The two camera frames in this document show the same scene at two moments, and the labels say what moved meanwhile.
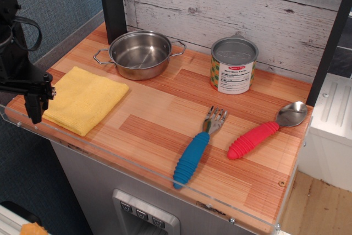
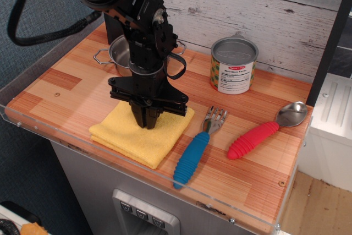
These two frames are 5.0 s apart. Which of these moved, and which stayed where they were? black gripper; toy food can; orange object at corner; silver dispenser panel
Moved: black gripper
Stayed: toy food can; orange object at corner; silver dispenser panel
